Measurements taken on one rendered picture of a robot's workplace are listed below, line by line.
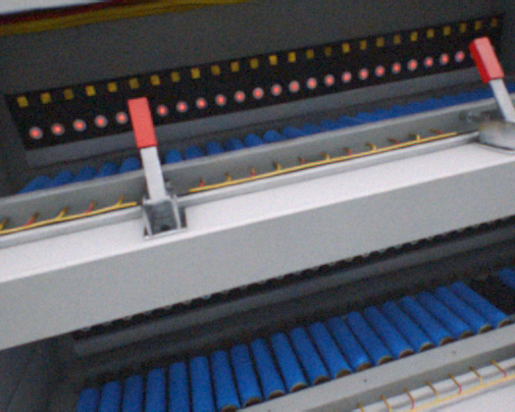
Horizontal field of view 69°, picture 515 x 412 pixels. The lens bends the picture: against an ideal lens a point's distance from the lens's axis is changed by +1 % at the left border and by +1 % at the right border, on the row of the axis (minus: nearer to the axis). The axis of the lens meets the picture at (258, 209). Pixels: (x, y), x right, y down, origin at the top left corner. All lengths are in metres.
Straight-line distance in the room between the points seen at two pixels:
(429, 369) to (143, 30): 0.44
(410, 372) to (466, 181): 0.16
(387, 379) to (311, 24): 0.39
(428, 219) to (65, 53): 0.40
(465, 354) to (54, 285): 0.32
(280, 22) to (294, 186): 0.26
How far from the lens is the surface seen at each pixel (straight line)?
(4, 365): 0.40
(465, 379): 0.38
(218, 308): 0.41
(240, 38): 0.47
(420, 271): 0.47
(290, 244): 0.25
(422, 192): 0.28
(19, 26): 0.42
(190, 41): 0.47
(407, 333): 0.40
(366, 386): 0.34
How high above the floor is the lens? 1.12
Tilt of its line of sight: 3 degrees down
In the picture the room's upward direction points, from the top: 13 degrees counter-clockwise
